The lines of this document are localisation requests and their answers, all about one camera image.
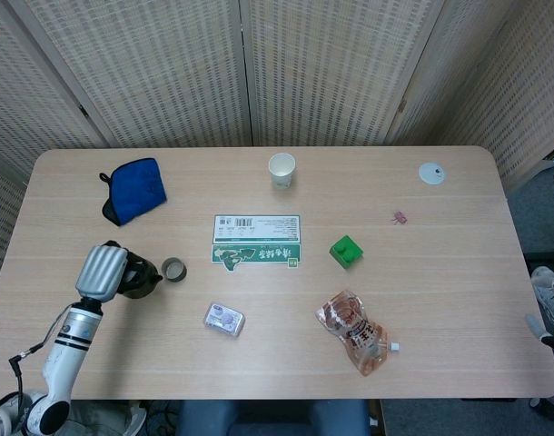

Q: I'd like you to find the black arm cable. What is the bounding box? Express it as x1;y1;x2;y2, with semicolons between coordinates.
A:
8;304;74;410

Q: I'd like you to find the white black sneaker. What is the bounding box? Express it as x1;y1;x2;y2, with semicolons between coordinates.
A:
530;266;554;327

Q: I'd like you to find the blue cloth pot holder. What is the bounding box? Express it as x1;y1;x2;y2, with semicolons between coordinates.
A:
98;157;168;228

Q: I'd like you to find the black cast iron teapot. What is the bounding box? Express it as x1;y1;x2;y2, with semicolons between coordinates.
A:
117;252;164;300

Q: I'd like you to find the small plastic wrapped packet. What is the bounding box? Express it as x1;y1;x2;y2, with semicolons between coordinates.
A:
203;302;247;338

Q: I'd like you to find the black floor stand bar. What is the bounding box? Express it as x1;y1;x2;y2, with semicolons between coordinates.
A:
524;251;554;273

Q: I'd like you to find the blue seat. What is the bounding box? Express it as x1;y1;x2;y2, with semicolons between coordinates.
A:
174;399;373;436

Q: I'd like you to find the grey sneaker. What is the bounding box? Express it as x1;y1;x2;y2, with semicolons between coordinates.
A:
121;401;147;436

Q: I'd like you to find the woven folding screen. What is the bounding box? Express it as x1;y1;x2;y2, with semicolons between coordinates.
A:
0;0;554;310

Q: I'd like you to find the white round table grommet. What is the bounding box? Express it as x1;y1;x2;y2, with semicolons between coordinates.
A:
418;162;449;186

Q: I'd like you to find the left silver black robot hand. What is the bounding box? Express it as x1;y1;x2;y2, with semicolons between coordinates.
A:
74;240;150;303

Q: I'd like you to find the dark ceramic tea cup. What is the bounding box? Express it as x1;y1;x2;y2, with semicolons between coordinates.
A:
161;256;188;282

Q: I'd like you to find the green tea packaging card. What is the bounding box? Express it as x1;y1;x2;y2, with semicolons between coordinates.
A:
210;243;302;273

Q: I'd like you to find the green toy building brick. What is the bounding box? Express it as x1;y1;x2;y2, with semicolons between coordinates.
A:
328;234;365;272

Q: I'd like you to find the white paper cup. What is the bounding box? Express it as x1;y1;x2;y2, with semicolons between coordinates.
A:
267;153;297;191

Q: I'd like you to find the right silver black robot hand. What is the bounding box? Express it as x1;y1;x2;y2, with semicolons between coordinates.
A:
525;312;554;352

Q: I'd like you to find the orange spout drink pouch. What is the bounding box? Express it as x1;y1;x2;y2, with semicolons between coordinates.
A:
315;289;403;378

